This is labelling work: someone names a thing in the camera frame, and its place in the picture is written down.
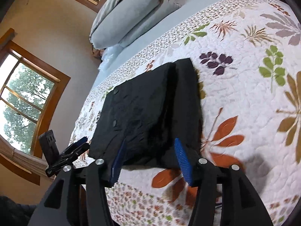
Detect black pants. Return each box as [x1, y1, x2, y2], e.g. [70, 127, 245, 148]
[89, 58, 203, 169]

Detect floral white quilt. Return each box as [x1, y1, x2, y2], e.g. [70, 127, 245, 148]
[68, 0, 301, 226]

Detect grey pillow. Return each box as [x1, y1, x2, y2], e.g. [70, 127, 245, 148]
[89, 0, 181, 50]

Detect light blue bed sheet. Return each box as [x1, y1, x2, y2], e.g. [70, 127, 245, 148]
[92, 0, 264, 90]

